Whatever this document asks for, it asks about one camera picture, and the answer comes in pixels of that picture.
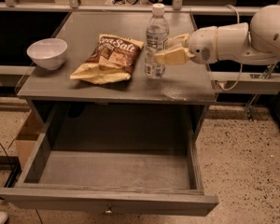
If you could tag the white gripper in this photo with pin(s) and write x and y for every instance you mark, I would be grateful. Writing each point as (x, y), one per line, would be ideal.
(202, 46)

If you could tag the clear plastic water bottle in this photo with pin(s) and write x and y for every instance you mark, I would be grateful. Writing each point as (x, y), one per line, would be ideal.
(156, 34)

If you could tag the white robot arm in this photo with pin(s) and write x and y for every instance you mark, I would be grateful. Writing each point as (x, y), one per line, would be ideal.
(253, 43)

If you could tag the grey cabinet counter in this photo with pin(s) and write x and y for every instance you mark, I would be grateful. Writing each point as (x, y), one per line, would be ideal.
(182, 84)

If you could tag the open grey top drawer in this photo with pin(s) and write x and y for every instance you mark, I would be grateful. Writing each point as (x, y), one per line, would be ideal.
(142, 159)

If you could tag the metal drawer knob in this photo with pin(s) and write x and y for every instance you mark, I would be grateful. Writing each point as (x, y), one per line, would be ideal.
(108, 210)

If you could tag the sea salt chips bag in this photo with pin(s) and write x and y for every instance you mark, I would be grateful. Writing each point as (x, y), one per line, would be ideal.
(112, 60)

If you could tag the white bowl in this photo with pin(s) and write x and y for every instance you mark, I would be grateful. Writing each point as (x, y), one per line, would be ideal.
(49, 53)

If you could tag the cardboard box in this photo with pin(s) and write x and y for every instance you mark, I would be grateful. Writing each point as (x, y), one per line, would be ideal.
(26, 138)

